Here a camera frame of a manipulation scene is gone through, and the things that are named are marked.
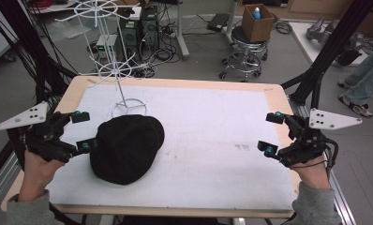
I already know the black metal frame with cables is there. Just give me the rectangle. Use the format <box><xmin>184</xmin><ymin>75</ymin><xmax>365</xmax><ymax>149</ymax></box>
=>
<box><xmin>0</xmin><ymin>0</ymin><xmax>79</xmax><ymax>109</ymax></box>

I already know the grey robot part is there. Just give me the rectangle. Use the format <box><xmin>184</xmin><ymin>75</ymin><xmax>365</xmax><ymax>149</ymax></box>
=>
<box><xmin>306</xmin><ymin>16</ymin><xmax>336</xmax><ymax>45</ymax></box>

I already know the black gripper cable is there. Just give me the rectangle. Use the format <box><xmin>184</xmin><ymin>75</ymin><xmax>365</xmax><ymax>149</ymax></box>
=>
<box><xmin>322</xmin><ymin>137</ymin><xmax>340</xmax><ymax>181</ymax></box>

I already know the chrome stool with castors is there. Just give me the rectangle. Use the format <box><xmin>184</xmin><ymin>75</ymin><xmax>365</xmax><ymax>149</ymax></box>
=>
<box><xmin>218</xmin><ymin>25</ymin><xmax>269</xmax><ymax>83</ymax></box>

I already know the person's left hand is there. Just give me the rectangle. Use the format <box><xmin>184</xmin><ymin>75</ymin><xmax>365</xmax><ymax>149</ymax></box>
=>
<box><xmin>18</xmin><ymin>148</ymin><xmax>66</xmax><ymax>203</ymax></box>

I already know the white wire hat rack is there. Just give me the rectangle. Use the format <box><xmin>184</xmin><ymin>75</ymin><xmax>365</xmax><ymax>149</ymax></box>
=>
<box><xmin>54</xmin><ymin>0</ymin><xmax>149</xmax><ymax>118</ymax></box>

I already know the black hat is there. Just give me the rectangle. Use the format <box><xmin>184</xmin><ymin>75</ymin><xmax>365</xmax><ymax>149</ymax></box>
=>
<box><xmin>89</xmin><ymin>113</ymin><xmax>166</xmax><ymax>186</ymax></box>

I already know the person's right hand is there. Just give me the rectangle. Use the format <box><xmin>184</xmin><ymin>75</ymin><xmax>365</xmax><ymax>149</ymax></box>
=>
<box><xmin>289</xmin><ymin>154</ymin><xmax>331</xmax><ymax>190</ymax></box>

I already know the tangle of floor cables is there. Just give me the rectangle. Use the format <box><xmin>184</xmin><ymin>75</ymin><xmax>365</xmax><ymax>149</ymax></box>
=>
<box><xmin>129</xmin><ymin>22</ymin><xmax>184</xmax><ymax>79</ymax></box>

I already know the wooden table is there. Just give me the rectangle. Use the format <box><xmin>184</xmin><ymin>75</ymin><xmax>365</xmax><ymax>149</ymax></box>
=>
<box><xmin>0</xmin><ymin>75</ymin><xmax>303</xmax><ymax>219</ymax></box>

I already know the black computer tower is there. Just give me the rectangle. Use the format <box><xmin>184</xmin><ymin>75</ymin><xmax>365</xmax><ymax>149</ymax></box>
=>
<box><xmin>118</xmin><ymin>16</ymin><xmax>142</xmax><ymax>61</ymax></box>
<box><xmin>140</xmin><ymin>5</ymin><xmax>160</xmax><ymax>53</ymax></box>

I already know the aluminium rail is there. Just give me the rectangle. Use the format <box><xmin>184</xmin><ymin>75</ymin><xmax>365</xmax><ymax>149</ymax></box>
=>
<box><xmin>287</xmin><ymin>95</ymin><xmax>358</xmax><ymax>225</ymax></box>
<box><xmin>0</xmin><ymin>152</ymin><xmax>23</xmax><ymax>214</ymax></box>

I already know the brown cardboard box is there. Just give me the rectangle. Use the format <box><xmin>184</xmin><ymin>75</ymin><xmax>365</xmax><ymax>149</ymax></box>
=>
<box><xmin>241</xmin><ymin>3</ymin><xmax>276</xmax><ymax>44</ymax></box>

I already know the black metal frame strut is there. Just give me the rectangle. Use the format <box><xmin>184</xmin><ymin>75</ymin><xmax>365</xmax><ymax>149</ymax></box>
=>
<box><xmin>280</xmin><ymin>0</ymin><xmax>373</xmax><ymax>110</ymax></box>

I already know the grey power supply unit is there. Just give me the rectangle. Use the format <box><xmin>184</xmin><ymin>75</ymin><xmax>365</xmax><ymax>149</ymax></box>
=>
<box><xmin>95</xmin><ymin>33</ymin><xmax>119</xmax><ymax>62</ymax></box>

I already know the grey table leg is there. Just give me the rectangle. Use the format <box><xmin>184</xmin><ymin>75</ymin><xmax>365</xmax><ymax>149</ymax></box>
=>
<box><xmin>174</xmin><ymin>0</ymin><xmax>191</xmax><ymax>61</ymax></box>

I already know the coiled dark cable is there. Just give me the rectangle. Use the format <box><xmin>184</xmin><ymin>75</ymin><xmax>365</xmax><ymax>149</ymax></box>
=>
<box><xmin>273</xmin><ymin>20</ymin><xmax>293</xmax><ymax>36</ymax></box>

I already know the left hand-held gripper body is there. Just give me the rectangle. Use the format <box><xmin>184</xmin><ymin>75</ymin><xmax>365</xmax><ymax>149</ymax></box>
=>
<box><xmin>0</xmin><ymin>101</ymin><xmax>80</xmax><ymax>164</ymax></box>

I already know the flat black device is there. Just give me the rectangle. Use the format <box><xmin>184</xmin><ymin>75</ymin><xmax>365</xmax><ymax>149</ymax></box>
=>
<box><xmin>206</xmin><ymin>12</ymin><xmax>231</xmax><ymax>33</ymax></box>

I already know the white platform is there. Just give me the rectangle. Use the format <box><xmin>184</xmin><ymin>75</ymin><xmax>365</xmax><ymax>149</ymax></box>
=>
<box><xmin>289</xmin><ymin>21</ymin><xmax>370</xmax><ymax>68</ymax></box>

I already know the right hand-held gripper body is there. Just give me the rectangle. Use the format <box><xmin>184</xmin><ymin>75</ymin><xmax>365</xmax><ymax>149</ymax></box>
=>
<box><xmin>279</xmin><ymin>108</ymin><xmax>363</xmax><ymax>169</ymax></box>

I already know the white table mat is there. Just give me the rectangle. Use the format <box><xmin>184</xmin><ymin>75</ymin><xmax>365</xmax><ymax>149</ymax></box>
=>
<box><xmin>45</xmin><ymin>83</ymin><xmax>298</xmax><ymax>211</ymax></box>

